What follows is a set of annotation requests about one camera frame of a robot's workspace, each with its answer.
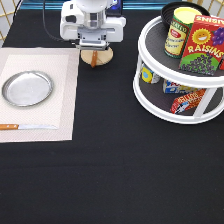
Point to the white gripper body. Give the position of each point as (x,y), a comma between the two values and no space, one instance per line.
(87,23)

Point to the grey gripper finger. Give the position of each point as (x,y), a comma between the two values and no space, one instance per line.
(103,48)
(81,47)

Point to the wooden handled fork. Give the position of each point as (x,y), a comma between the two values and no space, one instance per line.
(94,58)

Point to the round silver metal plate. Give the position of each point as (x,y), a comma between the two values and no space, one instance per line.
(27,88)

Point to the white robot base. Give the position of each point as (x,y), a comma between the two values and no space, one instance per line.
(116,9)

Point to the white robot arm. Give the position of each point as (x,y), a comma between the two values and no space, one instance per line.
(86,22)

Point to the round wooden coaster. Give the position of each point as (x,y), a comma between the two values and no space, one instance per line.
(103,56)

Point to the yellow blue small carton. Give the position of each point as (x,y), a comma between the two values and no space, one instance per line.
(148,75)

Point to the beige woven placemat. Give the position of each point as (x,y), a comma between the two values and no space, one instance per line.
(61,64)

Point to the black bowl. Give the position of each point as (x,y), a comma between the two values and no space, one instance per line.
(168,10)

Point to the yellow lidded green can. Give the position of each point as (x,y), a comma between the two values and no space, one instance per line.
(180,26)

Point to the white blue food box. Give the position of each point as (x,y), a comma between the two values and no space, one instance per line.
(174,88)

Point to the white two-tier turntable rack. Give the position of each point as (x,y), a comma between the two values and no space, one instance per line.
(151,52)

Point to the red orange snack box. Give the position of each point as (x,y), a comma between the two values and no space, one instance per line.
(187,101)

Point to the red raisins box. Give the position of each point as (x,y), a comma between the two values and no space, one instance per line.
(204,49)

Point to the wooden handled knife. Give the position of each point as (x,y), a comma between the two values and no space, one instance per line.
(24,127)

